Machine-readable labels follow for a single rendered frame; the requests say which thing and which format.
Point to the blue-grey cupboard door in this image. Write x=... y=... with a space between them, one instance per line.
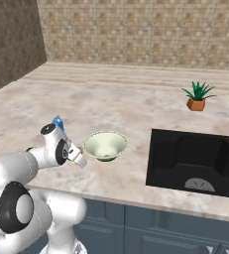
x=178 y=234
x=101 y=228

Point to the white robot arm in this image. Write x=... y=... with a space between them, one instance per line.
x=10 y=172

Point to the blue carton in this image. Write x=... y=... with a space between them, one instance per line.
x=58 y=122

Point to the green plant in brown pot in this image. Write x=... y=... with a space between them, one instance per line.
x=196 y=99

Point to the black sink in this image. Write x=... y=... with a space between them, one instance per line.
x=192 y=158

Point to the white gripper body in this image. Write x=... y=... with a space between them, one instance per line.
x=77 y=155

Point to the pale green bowl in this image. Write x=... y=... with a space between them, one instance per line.
x=106 y=145

